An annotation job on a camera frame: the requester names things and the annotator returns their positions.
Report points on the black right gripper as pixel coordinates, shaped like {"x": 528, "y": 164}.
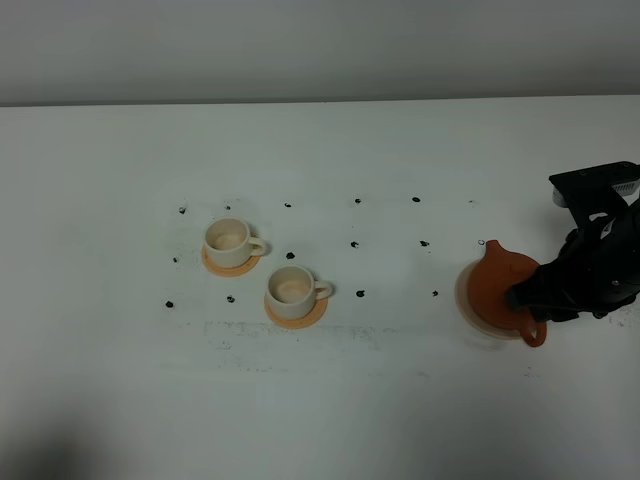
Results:
{"x": 598, "y": 271}

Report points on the brown clay teapot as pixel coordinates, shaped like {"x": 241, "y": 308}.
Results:
{"x": 495, "y": 295}

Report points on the beige teapot saucer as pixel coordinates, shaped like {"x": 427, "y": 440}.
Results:
{"x": 462, "y": 295}

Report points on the orange coaster near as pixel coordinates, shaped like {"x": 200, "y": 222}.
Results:
{"x": 307, "y": 320}

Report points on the orange coaster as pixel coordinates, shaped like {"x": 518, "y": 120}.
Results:
{"x": 215, "y": 269}
{"x": 307, "y": 320}

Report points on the white teacup near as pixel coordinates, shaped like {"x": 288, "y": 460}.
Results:
{"x": 292, "y": 292}

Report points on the white teacup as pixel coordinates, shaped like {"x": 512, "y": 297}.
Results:
{"x": 229, "y": 243}
{"x": 292, "y": 292}

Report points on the orange coaster far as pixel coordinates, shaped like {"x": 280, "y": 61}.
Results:
{"x": 215, "y": 269}

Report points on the white teacup far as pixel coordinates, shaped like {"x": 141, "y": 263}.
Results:
{"x": 229, "y": 243}

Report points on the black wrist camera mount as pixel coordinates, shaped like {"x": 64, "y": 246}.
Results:
{"x": 595, "y": 190}

